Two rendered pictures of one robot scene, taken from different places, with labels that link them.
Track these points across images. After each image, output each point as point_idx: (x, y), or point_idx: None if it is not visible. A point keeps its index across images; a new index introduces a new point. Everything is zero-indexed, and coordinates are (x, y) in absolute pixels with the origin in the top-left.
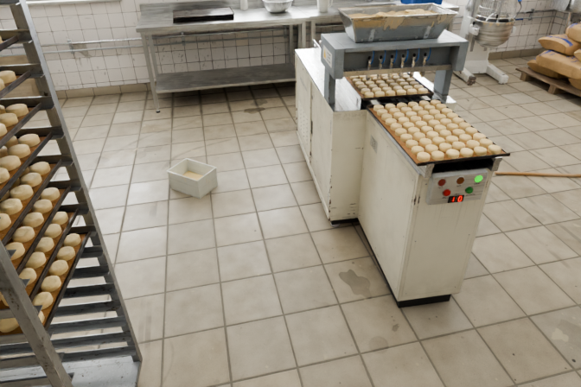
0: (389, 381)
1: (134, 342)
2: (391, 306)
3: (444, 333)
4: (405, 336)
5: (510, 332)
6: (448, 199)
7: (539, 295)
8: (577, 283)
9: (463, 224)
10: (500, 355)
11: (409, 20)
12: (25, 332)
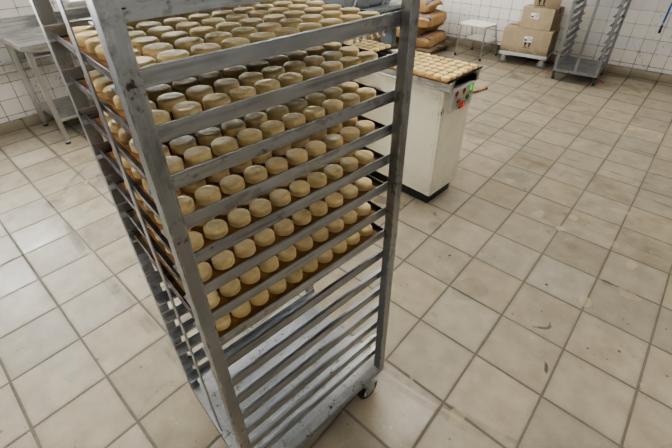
0: (458, 240)
1: (313, 285)
2: (421, 204)
3: (461, 204)
4: (444, 215)
5: (489, 189)
6: (458, 106)
7: (486, 166)
8: (496, 153)
9: (460, 124)
10: (494, 201)
11: None
12: (393, 223)
